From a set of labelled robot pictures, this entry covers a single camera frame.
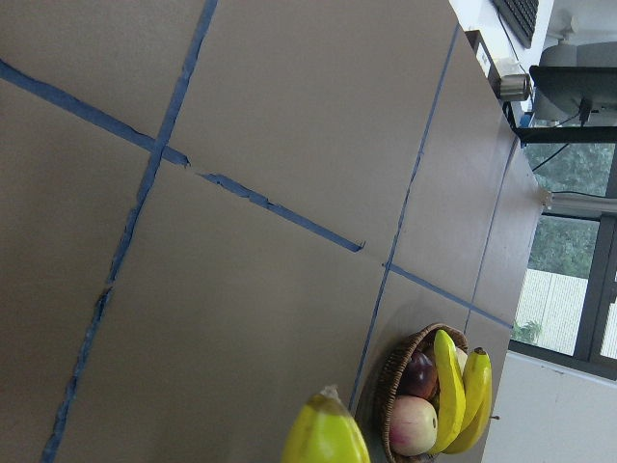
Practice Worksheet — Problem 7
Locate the yellow banana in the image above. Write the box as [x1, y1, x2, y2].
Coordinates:
[443, 347, 493, 454]
[281, 385, 370, 463]
[428, 329, 467, 454]

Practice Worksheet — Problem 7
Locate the brown wicker basket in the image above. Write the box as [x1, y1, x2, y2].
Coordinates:
[373, 323, 469, 462]

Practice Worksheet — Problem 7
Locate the dark red mango fruit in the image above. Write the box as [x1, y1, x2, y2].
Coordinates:
[399, 351, 438, 400]

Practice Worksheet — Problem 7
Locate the pale pink apple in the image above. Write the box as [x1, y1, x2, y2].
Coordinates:
[389, 395, 438, 456]

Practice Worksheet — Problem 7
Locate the silver metal cylinder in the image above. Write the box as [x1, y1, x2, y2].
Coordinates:
[497, 73, 532, 102]

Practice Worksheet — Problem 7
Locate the black monitor stand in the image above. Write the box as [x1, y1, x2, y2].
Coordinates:
[511, 66, 616, 144]

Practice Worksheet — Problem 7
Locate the black keyboard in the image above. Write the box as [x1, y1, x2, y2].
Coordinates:
[492, 0, 539, 48]

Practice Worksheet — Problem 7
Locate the aluminium frame rail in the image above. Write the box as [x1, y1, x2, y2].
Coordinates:
[539, 189, 617, 219]

